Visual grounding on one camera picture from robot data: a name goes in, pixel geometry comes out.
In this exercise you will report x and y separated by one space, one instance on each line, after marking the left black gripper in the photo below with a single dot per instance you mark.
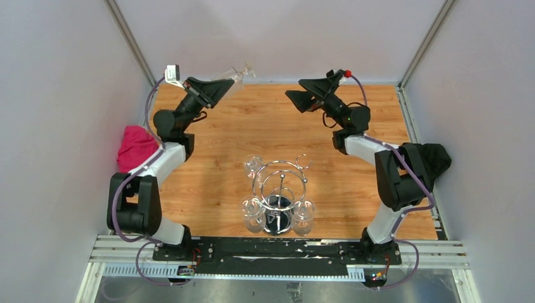
209 93

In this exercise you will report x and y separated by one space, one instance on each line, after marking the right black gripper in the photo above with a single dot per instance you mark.
324 88

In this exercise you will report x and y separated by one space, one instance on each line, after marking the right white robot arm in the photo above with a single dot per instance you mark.
404 183

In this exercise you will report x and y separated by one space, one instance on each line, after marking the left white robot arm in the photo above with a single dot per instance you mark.
134 208

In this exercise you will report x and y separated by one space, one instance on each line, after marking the chrome wine glass rack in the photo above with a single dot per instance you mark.
280 184

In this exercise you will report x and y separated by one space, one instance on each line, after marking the pink cloth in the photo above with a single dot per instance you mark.
136 147

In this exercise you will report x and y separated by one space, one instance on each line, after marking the black cloth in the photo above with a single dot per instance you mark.
435 158

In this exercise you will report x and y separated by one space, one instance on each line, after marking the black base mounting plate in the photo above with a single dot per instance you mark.
276 256

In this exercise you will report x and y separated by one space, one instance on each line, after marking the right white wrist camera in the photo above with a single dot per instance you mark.
339 76

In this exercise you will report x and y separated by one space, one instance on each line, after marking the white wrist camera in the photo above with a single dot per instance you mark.
339 76
172 75

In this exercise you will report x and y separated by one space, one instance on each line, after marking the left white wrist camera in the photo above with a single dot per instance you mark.
172 75

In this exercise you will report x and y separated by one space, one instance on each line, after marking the aluminium frame rail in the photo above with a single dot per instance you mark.
431 271

